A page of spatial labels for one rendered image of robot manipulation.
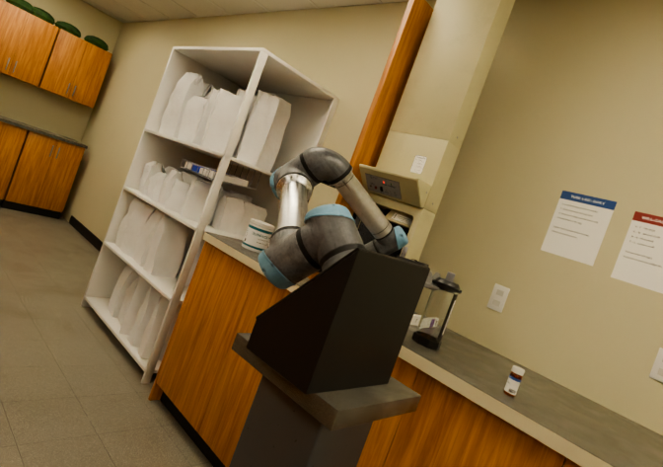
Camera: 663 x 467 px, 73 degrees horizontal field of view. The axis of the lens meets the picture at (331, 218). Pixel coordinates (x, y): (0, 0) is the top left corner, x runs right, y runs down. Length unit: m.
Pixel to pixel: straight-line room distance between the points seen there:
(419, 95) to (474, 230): 0.69
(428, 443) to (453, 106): 1.29
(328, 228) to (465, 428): 0.75
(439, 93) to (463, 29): 0.29
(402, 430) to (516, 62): 1.78
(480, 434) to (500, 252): 0.97
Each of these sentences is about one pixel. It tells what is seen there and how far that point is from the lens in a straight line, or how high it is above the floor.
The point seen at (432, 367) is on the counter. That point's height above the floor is 0.93.
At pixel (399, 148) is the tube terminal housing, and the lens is 2.06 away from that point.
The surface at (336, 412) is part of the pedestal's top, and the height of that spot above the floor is 0.94.
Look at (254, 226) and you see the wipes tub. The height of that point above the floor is 1.06.
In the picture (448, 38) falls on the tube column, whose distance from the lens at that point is 2.19.
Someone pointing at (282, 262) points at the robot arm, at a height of 1.11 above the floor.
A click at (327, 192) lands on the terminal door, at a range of 1.93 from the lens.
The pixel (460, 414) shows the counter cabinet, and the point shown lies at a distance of 1.48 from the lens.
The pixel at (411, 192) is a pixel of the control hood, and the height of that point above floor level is 1.46.
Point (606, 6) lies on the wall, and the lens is 2.52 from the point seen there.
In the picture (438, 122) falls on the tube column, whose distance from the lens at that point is 2.00.
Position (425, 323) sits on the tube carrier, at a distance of 1.63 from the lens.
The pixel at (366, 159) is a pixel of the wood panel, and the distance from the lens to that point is 2.12.
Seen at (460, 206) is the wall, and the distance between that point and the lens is 2.32.
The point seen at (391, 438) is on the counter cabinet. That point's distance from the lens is 1.61.
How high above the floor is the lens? 1.27
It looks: 1 degrees down
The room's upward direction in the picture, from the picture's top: 20 degrees clockwise
